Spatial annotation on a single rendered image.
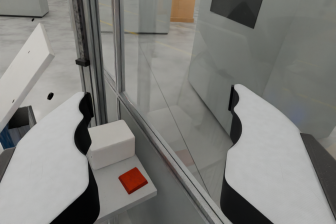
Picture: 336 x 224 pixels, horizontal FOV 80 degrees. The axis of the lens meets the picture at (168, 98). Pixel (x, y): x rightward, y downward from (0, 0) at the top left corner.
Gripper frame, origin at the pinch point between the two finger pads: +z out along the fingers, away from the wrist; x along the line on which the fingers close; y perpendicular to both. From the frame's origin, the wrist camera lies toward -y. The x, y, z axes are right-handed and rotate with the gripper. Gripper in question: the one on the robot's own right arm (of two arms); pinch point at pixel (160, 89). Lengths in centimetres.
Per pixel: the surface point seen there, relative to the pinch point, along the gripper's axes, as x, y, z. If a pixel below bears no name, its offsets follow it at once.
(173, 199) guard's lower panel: 1, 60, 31
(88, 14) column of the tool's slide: -26, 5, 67
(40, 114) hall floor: -148, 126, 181
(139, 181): -11, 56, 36
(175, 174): 1, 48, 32
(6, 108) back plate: -32.9, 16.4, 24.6
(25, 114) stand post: -39, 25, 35
